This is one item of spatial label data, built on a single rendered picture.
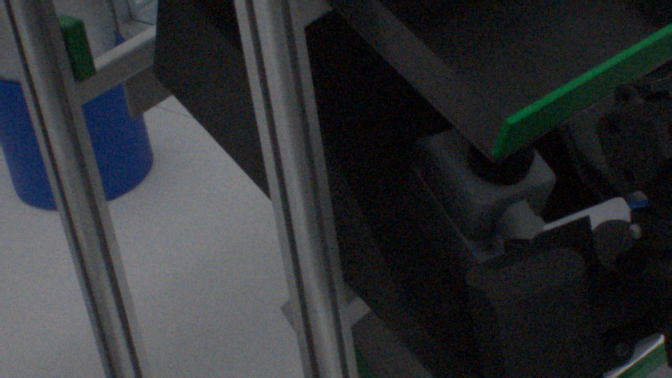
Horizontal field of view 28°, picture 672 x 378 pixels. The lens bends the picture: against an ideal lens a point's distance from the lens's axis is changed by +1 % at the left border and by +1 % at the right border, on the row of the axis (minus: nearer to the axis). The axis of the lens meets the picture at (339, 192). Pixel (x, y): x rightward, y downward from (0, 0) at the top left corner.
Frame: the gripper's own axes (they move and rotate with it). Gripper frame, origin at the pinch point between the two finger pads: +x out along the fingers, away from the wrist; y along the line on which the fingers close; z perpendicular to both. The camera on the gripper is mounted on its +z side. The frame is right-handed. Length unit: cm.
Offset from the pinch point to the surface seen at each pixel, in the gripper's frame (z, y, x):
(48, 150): 5.7, 15.2, 25.4
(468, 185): 2.3, 1.6, 7.0
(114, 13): 1, -24, 130
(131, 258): -18, -5, 85
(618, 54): 8.3, -0.5, -2.2
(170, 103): -9, -22, 111
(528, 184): 1.7, -1.0, 6.1
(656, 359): -7.3, -4.1, 2.8
